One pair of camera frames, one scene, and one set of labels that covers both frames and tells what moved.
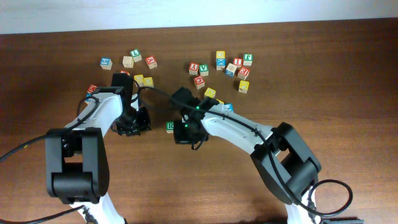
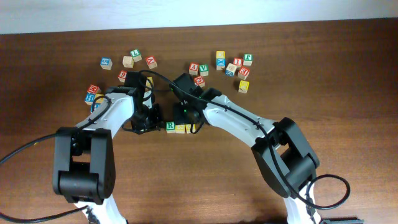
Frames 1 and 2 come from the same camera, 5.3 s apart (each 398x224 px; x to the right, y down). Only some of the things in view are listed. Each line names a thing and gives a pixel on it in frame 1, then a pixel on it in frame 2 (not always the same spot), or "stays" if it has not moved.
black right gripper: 180,135 → 179,116
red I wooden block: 238,61 stays
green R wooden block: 170,127 stays
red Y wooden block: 193,68 stays
